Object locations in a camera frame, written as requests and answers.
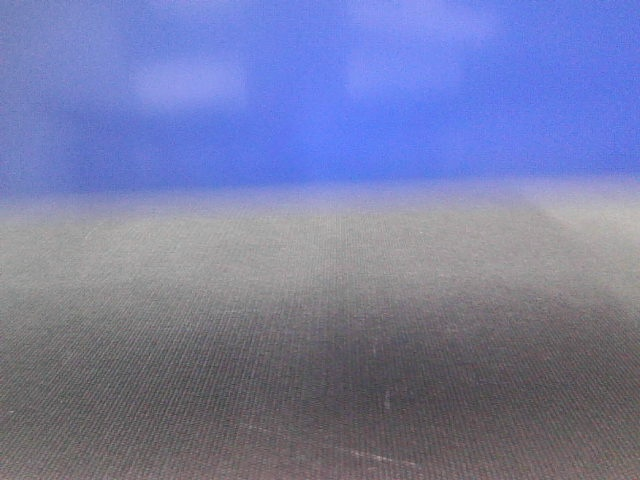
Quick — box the large blue plastic bin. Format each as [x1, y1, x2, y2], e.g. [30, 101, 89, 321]
[1, 1, 639, 200]

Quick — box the grey conveyor belt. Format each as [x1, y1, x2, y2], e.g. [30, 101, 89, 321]
[1, 182, 639, 479]

